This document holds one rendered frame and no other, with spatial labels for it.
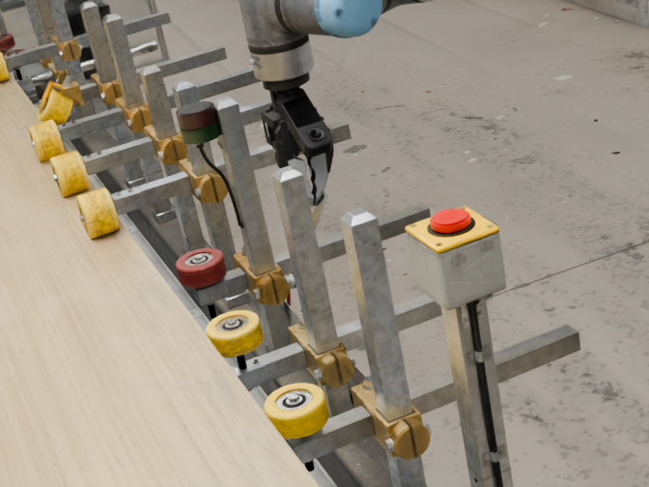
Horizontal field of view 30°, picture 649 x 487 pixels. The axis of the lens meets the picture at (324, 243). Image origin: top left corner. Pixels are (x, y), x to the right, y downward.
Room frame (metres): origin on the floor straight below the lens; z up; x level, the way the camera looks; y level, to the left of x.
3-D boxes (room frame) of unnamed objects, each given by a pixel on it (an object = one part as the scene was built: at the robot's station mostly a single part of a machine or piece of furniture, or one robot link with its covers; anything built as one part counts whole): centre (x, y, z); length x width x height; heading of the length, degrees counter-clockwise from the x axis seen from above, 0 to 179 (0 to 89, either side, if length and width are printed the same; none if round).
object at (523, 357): (1.39, -0.11, 0.83); 0.43 x 0.03 x 0.04; 108
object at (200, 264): (1.81, 0.21, 0.85); 0.08 x 0.08 x 0.11
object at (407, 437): (1.35, -0.04, 0.84); 0.13 x 0.06 x 0.05; 18
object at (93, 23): (2.75, 0.41, 0.92); 0.03 x 0.03 x 0.48; 18
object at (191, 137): (1.79, 0.15, 1.13); 0.06 x 0.06 x 0.02
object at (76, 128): (2.57, 0.31, 0.95); 0.50 x 0.04 x 0.04; 108
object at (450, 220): (1.08, -0.13, 1.22); 0.04 x 0.04 x 0.02
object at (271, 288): (1.82, 0.12, 0.85); 0.13 x 0.06 x 0.05; 18
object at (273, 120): (1.75, 0.01, 1.14); 0.09 x 0.08 x 0.12; 18
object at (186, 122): (1.79, 0.15, 1.16); 0.06 x 0.06 x 0.02
